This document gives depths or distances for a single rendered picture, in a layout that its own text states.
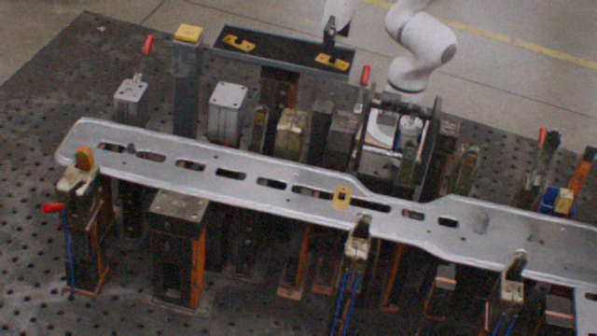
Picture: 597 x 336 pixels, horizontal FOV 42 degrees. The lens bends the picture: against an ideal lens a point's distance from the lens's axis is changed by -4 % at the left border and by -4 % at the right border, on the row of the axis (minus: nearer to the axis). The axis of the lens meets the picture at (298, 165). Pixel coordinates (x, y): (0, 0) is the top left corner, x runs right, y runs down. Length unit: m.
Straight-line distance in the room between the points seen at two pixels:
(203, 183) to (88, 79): 0.96
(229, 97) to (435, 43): 0.60
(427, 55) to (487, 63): 2.30
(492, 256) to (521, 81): 2.64
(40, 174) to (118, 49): 0.70
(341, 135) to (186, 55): 0.48
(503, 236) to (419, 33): 0.64
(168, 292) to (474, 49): 2.99
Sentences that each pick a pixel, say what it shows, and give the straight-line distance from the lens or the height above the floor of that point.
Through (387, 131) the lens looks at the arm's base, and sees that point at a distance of 2.48.
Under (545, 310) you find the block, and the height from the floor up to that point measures 0.97.
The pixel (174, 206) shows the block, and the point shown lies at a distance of 1.82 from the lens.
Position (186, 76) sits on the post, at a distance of 2.20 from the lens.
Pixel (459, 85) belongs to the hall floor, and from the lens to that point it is 4.28.
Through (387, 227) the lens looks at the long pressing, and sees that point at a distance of 1.89.
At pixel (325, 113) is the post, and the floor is 1.09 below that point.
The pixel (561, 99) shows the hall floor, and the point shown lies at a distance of 4.44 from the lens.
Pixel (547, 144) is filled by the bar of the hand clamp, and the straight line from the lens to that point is 1.99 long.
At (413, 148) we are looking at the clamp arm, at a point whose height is 1.09.
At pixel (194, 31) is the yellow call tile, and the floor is 1.16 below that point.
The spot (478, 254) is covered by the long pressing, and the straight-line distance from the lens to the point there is 1.90.
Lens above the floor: 2.30
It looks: 41 degrees down
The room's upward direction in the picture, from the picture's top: 9 degrees clockwise
